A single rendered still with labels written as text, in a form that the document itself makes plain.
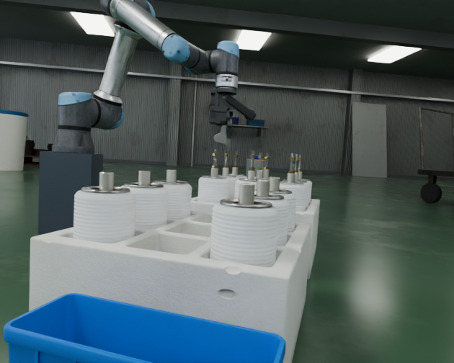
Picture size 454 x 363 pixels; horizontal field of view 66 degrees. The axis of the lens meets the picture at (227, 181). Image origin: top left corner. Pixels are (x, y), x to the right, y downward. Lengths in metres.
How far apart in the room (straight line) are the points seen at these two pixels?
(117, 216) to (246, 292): 0.24
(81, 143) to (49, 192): 0.21
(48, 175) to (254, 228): 1.05
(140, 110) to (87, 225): 9.56
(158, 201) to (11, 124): 4.34
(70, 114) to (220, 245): 1.03
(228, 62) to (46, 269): 0.85
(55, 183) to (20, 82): 9.64
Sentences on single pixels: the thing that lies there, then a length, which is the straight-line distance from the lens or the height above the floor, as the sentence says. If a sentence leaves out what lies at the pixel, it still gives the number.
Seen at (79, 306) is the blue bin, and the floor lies 0.11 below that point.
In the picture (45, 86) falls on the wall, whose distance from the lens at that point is 10.75.
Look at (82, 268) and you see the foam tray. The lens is 0.55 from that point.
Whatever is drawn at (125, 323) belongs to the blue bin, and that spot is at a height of 0.10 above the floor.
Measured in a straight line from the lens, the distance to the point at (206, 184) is 1.05.
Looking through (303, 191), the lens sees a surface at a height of 0.23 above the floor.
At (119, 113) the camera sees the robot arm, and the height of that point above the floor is 0.47.
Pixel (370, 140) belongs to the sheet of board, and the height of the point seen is 1.02.
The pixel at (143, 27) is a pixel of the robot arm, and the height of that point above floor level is 0.72.
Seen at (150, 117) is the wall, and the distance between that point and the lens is 10.05.
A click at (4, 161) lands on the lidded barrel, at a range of 4.96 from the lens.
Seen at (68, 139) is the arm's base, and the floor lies 0.35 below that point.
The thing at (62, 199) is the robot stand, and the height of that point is 0.13.
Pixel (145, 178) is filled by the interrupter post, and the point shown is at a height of 0.27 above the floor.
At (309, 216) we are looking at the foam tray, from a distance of 0.96.
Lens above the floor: 0.32
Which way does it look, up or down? 4 degrees down
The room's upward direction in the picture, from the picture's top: 3 degrees clockwise
